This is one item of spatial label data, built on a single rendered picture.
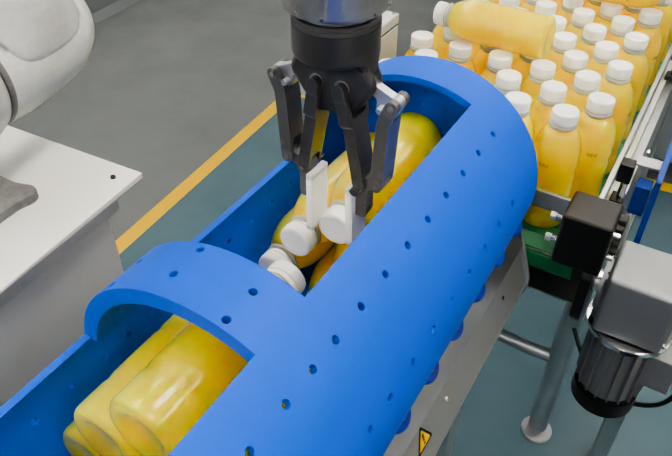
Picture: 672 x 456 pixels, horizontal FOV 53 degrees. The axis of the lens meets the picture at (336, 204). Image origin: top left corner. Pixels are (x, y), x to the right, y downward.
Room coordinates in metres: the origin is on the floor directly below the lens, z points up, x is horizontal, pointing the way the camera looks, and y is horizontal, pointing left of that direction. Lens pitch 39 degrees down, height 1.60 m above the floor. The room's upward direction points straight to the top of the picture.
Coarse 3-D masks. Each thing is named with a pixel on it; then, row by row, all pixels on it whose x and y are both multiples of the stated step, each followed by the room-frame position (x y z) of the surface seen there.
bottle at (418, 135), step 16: (400, 128) 0.66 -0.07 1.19; (416, 128) 0.66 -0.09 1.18; (432, 128) 0.67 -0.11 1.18; (400, 144) 0.63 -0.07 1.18; (416, 144) 0.64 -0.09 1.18; (432, 144) 0.65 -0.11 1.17; (400, 160) 0.60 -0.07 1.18; (416, 160) 0.62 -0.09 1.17; (400, 176) 0.59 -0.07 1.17; (336, 192) 0.56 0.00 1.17; (384, 192) 0.56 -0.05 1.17
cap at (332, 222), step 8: (328, 208) 0.54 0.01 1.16; (336, 208) 0.53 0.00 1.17; (344, 208) 0.53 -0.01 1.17; (320, 216) 0.53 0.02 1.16; (328, 216) 0.53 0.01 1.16; (336, 216) 0.52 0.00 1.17; (344, 216) 0.52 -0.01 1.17; (320, 224) 0.53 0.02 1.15; (328, 224) 0.53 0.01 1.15; (336, 224) 0.52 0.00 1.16; (344, 224) 0.52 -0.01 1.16; (328, 232) 0.53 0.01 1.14; (336, 232) 0.52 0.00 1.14; (344, 232) 0.52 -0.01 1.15; (336, 240) 0.52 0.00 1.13; (344, 240) 0.52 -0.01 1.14
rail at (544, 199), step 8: (536, 192) 0.81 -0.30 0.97; (544, 192) 0.80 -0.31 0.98; (552, 192) 0.80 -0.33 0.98; (536, 200) 0.81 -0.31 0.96; (544, 200) 0.80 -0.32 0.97; (552, 200) 0.80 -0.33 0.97; (560, 200) 0.79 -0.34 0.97; (568, 200) 0.79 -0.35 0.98; (544, 208) 0.80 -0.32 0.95; (552, 208) 0.80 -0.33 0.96; (560, 208) 0.79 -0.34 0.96
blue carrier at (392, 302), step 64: (384, 64) 0.75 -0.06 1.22; (448, 64) 0.72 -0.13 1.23; (448, 128) 0.72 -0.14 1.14; (512, 128) 0.66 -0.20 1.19; (256, 192) 0.63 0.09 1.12; (448, 192) 0.52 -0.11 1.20; (512, 192) 0.60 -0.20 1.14; (192, 256) 0.40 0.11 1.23; (256, 256) 0.60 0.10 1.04; (384, 256) 0.42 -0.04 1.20; (448, 256) 0.47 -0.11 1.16; (128, 320) 0.45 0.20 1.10; (192, 320) 0.34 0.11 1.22; (256, 320) 0.33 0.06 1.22; (320, 320) 0.35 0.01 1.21; (384, 320) 0.37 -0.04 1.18; (448, 320) 0.43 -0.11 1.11; (64, 384) 0.38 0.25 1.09; (256, 384) 0.29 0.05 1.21; (320, 384) 0.30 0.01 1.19; (384, 384) 0.34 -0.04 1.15; (0, 448) 0.32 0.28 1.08; (64, 448) 0.35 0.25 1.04; (192, 448) 0.24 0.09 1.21; (256, 448) 0.25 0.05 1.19; (320, 448) 0.27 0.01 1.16; (384, 448) 0.32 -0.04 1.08
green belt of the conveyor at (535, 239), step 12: (600, 192) 0.91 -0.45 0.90; (528, 228) 0.81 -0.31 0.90; (540, 228) 0.81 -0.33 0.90; (552, 228) 0.81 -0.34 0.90; (528, 240) 0.79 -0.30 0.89; (540, 240) 0.79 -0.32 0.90; (528, 252) 0.78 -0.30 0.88; (540, 252) 0.78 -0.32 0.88; (552, 252) 0.77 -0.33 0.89; (528, 264) 0.78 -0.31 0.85; (540, 264) 0.77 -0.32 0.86; (552, 264) 0.76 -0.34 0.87; (564, 276) 0.75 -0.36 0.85
